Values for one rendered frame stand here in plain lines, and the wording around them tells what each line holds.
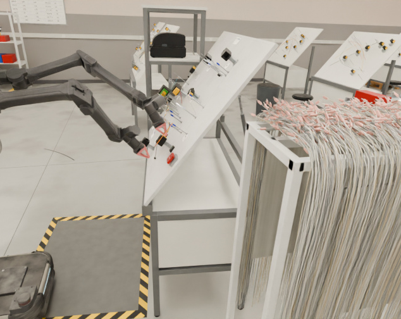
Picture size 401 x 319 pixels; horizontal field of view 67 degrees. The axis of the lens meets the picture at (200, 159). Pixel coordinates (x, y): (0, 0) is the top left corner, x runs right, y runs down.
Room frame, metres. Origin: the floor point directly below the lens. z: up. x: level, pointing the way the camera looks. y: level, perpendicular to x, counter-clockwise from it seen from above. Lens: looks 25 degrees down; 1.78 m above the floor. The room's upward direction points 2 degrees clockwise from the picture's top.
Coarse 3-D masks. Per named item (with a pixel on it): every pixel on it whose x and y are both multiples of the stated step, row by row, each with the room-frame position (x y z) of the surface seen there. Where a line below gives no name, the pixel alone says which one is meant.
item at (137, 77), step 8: (160, 32) 5.72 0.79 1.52; (144, 56) 5.54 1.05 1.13; (136, 64) 5.46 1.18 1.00; (144, 64) 5.04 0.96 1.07; (136, 72) 5.15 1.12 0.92; (144, 72) 4.67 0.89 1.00; (160, 72) 5.87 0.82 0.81; (168, 72) 4.79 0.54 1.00; (136, 80) 4.66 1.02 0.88; (144, 80) 5.08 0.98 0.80; (152, 80) 5.11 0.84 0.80; (160, 80) 5.14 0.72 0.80; (168, 80) 4.79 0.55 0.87; (136, 88) 4.68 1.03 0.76; (144, 88) 4.71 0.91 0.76; (152, 88) 4.75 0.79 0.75; (136, 112) 4.63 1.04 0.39; (160, 112) 5.86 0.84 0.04; (136, 120) 4.63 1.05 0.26
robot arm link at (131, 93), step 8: (88, 56) 1.81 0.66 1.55; (96, 64) 1.80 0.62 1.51; (96, 72) 1.77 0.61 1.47; (104, 72) 1.78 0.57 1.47; (104, 80) 1.76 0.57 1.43; (112, 80) 1.74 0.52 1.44; (120, 80) 1.75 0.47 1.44; (120, 88) 1.71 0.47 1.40; (128, 88) 1.71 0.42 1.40; (128, 96) 1.70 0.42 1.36; (136, 96) 1.67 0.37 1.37; (136, 104) 1.69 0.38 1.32
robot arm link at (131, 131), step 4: (120, 128) 1.61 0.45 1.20; (124, 128) 1.58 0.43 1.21; (128, 128) 1.55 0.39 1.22; (132, 128) 1.56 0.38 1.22; (136, 128) 1.58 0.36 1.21; (120, 132) 1.59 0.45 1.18; (124, 132) 1.56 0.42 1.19; (128, 132) 1.54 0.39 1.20; (132, 132) 1.55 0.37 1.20; (136, 132) 1.56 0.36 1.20; (120, 136) 1.58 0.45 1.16; (124, 136) 1.55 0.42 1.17; (128, 136) 1.57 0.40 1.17; (132, 136) 1.56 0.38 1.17; (112, 140) 1.53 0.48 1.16; (116, 140) 1.54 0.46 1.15; (120, 140) 1.55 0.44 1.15
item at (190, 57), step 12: (144, 12) 2.56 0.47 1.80; (156, 12) 3.12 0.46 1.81; (168, 12) 3.14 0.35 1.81; (180, 12) 2.60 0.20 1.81; (192, 12) 2.62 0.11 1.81; (204, 12) 2.63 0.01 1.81; (144, 24) 2.56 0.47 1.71; (204, 24) 2.63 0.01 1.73; (144, 36) 2.56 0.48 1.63; (204, 36) 2.63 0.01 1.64; (144, 48) 2.56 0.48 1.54; (204, 48) 2.63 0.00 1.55; (156, 60) 2.61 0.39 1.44; (168, 60) 2.62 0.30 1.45; (180, 60) 2.64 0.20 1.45; (192, 60) 2.65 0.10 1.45
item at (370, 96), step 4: (356, 92) 3.54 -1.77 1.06; (360, 92) 3.49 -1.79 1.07; (364, 92) 3.44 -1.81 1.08; (368, 92) 3.44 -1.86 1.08; (372, 92) 3.45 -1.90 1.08; (356, 96) 3.52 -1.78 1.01; (360, 96) 3.47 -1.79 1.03; (364, 96) 3.42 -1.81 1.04; (368, 96) 3.37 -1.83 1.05; (372, 96) 3.32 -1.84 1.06; (376, 96) 3.27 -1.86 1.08; (380, 96) 3.27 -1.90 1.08; (388, 96) 3.28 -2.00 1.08; (392, 96) 3.83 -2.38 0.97; (396, 96) 3.85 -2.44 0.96; (400, 96) 3.84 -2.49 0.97; (348, 100) 3.56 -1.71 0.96; (352, 100) 3.60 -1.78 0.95; (360, 100) 3.46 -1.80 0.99; (368, 100) 3.36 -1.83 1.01; (372, 100) 3.31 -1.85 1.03; (384, 100) 3.23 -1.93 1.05; (396, 100) 3.70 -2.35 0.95
